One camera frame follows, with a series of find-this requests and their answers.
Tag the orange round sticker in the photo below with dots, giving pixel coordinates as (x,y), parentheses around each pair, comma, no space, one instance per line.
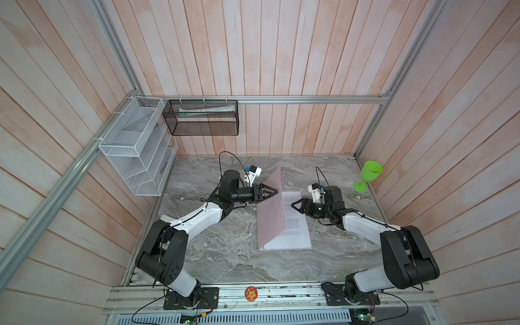
(251,294)

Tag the aluminium frame bar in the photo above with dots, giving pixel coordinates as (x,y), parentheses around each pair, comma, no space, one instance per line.
(311,99)

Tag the paper in black basket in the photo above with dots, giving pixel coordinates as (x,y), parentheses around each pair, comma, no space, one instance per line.
(209,112)

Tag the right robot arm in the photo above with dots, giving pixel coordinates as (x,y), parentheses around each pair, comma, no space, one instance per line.
(407,258)

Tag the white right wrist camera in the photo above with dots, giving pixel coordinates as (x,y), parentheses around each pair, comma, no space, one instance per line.
(317,192)

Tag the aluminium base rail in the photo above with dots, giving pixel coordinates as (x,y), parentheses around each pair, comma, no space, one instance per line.
(271,296)

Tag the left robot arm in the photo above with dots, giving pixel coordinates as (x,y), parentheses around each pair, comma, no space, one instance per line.
(163,251)

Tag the black mesh basket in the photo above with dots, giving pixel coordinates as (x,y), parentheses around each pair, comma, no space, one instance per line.
(179,126)

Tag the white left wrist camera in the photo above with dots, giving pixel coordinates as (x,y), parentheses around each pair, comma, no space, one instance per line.
(251,174)

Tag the pink file folder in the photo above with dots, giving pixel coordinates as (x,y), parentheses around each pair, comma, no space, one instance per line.
(271,220)

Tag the underlying white paper sheet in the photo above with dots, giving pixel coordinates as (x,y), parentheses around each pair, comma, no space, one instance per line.
(296,235)

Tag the white wire mesh shelf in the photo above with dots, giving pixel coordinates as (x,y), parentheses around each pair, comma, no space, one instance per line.
(140,148)

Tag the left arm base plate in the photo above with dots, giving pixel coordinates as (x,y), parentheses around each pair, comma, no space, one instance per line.
(202,298)

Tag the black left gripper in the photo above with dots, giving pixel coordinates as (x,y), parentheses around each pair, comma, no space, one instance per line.
(258,193)

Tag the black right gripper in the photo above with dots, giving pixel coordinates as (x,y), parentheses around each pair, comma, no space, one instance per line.
(301,209)

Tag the green plastic goblet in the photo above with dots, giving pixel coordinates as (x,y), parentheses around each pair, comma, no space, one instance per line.
(370,172)

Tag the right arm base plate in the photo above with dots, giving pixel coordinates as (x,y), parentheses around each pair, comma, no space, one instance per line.
(348,295)

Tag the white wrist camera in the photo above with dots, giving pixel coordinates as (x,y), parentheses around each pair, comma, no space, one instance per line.
(317,192)
(251,174)

